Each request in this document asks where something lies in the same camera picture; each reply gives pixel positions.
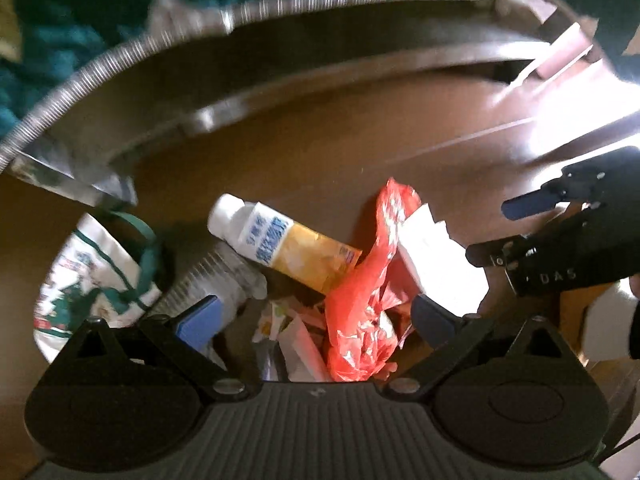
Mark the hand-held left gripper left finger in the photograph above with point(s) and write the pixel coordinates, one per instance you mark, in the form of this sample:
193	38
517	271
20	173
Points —
200	322

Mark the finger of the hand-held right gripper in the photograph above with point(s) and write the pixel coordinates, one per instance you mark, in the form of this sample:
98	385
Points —
495	255
530	205

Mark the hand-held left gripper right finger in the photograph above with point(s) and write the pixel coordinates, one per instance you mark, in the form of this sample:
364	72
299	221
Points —
432	320

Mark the clear ribbed plastic container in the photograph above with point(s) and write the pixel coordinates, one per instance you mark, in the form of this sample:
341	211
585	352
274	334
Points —
215	275

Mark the white paper carton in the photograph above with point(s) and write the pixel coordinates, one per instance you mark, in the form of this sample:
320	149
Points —
435	260

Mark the red plastic bag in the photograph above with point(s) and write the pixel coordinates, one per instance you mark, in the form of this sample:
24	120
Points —
360	320

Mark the white and yellow plastic bottle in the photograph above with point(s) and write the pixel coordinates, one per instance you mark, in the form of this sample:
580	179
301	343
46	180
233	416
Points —
280	245

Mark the printed white and green tote bag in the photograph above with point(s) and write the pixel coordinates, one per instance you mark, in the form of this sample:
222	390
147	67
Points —
85	270

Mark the small printed snack packet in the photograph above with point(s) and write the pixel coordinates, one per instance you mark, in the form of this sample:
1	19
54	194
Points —
270	320

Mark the white rounded object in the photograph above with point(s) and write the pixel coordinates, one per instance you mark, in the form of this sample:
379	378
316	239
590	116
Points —
607	325

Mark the small white paper box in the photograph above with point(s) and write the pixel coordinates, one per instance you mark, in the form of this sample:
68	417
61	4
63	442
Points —
302	352

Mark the shiny metal leg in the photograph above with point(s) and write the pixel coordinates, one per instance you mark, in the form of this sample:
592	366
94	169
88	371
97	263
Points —
65	180

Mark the teal fuzzy blanket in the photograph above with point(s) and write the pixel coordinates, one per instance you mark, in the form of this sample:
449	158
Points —
75	35

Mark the curved chrome frame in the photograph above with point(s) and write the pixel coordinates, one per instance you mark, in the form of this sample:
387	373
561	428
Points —
150	50

